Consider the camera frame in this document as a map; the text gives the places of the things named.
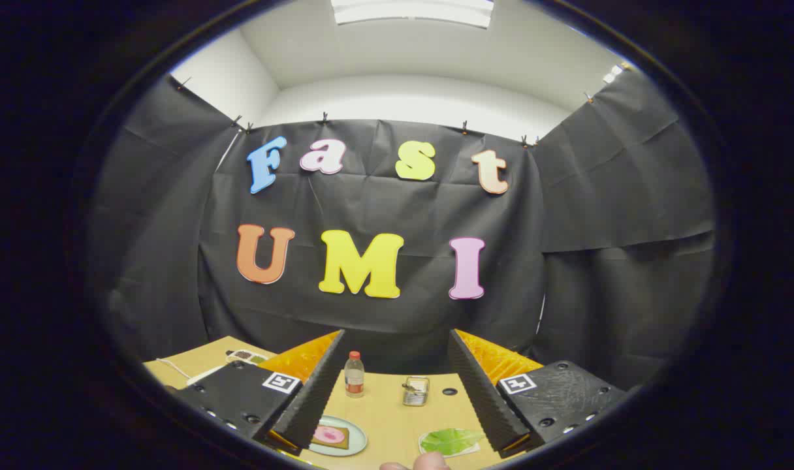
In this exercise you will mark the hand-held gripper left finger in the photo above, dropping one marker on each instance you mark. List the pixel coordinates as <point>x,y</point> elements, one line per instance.
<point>318,391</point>

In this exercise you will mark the pink ham slice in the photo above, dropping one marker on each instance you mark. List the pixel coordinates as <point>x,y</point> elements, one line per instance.
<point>328,435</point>

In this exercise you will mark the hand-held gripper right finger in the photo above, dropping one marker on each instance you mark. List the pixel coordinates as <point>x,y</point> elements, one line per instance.
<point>482,398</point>

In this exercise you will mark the white divided seasoning dish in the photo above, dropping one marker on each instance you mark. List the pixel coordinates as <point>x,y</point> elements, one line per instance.
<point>247,356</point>

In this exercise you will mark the ceiling light panel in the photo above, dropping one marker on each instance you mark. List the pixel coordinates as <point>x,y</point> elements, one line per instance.
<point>410,12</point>

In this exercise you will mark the black backdrop cloth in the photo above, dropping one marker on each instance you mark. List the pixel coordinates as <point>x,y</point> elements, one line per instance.
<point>371,209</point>

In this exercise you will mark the green lettuce leaf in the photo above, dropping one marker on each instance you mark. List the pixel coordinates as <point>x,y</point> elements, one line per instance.
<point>449,441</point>

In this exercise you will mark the small white square plate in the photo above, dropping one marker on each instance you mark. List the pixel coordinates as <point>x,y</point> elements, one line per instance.
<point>473,448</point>

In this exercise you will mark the clear bottle with red cap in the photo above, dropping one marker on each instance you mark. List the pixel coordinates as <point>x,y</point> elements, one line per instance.
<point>354,380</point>

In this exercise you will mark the pale green round plate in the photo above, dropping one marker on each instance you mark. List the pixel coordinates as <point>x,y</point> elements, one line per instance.
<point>359,437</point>

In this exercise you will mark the bread slice on plate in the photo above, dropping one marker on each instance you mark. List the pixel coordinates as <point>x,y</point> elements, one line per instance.
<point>342,443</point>

